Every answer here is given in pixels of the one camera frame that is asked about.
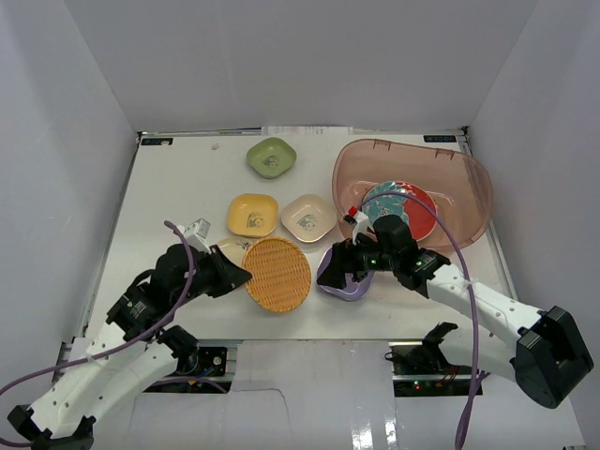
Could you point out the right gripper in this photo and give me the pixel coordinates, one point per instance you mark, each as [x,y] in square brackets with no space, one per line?
[344,259]

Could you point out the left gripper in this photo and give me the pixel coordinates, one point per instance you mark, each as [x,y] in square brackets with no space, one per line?
[214,270]

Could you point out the cream round floral plate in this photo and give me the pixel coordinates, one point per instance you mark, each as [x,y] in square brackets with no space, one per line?
[235,248]

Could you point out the purple square panda dish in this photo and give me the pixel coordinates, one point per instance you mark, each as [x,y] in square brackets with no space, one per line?
[353,291]

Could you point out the woven bamboo round tray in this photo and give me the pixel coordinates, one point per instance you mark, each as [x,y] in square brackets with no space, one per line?
[281,275]

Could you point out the red floral round plate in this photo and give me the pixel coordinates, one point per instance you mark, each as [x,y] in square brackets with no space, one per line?
[421,223]

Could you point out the teal round ceramic plate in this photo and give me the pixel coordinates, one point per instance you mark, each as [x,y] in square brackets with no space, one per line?
[371,193]

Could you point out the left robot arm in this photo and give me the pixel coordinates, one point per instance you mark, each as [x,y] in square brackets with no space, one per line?
[136,347]

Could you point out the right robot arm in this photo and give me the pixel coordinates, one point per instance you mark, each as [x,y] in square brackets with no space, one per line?
[542,351]

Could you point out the pink translucent plastic bin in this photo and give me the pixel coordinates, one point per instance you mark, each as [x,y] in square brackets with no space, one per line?
[458,184]

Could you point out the cream square panda dish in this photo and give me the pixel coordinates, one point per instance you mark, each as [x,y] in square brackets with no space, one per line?
[308,218]

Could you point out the yellow square panda dish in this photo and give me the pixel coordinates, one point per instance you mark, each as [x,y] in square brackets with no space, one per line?
[252,215]

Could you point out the green square panda dish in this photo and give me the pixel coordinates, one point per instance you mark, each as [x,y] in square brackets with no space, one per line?
[271,157]

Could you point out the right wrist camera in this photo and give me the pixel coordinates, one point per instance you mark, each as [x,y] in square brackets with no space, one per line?
[359,222]

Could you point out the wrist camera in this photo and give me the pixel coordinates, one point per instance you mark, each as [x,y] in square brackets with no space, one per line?
[196,233]
[359,222]

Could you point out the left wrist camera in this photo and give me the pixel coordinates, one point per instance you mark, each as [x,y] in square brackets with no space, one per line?
[196,233]

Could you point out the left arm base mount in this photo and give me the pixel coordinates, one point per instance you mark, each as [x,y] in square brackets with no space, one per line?
[203,372]

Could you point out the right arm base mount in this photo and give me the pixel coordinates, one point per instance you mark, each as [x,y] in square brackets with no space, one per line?
[421,371]

